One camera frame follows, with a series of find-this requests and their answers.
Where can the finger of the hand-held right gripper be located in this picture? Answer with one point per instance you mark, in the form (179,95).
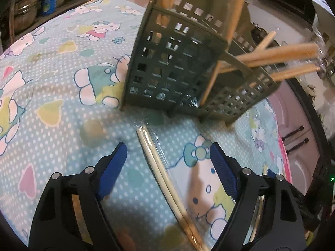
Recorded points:
(271,173)

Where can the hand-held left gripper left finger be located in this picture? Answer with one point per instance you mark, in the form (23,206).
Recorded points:
(112,167)

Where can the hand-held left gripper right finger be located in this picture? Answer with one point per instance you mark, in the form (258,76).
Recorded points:
(222,167)

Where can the grey-green plastic utensil holder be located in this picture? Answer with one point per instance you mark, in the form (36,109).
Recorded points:
(170,65)

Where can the cartoon printed blanket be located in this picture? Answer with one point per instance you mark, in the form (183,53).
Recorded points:
(52,89)

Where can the blue packet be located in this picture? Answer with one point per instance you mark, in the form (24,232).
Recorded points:
(48,2)

